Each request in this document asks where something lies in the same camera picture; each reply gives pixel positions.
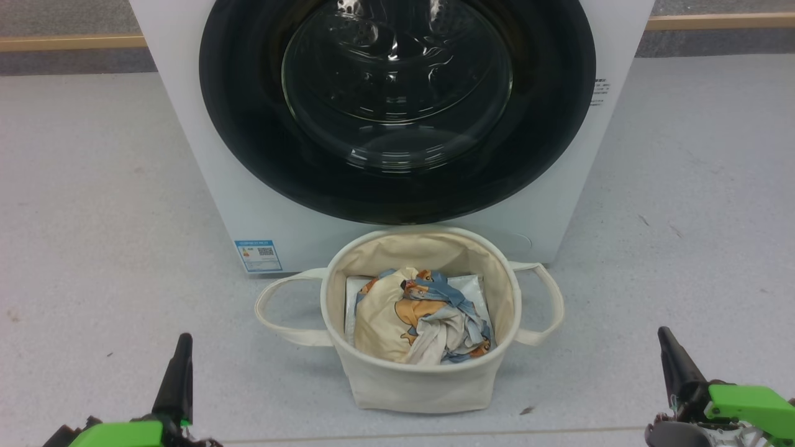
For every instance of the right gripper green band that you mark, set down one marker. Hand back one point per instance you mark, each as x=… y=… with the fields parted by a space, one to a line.
x=751 y=406

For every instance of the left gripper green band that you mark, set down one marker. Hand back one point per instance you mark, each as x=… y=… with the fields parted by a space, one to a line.
x=118 y=434

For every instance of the cream and blue bear garment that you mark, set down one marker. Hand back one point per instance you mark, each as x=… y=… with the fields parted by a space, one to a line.
x=385 y=316

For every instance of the white front-load washing machine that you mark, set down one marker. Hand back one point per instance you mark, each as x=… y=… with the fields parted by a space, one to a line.
x=310 y=242

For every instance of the blue energy label sticker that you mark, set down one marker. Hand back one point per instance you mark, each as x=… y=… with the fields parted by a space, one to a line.
x=258 y=256

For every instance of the cream fabric laundry basket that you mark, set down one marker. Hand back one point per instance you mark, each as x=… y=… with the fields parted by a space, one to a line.
x=422 y=385

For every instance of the small printed text sticker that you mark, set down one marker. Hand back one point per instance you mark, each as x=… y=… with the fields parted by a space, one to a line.
x=600 y=92

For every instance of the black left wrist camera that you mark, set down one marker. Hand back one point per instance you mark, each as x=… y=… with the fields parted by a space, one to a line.
x=65 y=436

